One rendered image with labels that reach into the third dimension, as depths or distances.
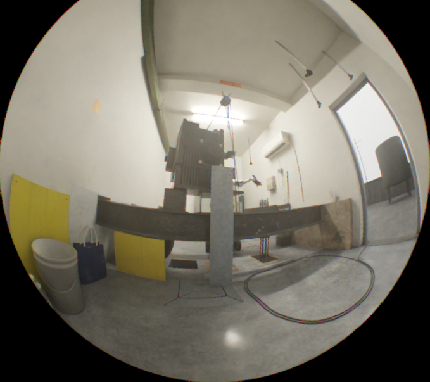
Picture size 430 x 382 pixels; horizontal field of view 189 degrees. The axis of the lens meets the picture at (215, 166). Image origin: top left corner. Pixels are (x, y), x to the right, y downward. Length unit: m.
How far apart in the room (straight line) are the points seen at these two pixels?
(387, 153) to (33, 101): 6.96
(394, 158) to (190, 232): 6.23
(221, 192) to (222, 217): 0.20
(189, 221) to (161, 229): 0.27
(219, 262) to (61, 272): 1.03
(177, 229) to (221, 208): 0.45
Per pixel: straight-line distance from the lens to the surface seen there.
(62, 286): 0.83
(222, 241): 1.07
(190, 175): 1.18
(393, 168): 6.04
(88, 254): 1.14
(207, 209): 4.29
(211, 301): 1.04
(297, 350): 0.79
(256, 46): 2.38
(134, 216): 1.31
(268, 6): 2.33
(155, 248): 1.20
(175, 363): 0.73
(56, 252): 1.02
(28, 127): 0.94
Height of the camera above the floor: 0.66
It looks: 21 degrees up
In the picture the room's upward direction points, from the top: 1 degrees clockwise
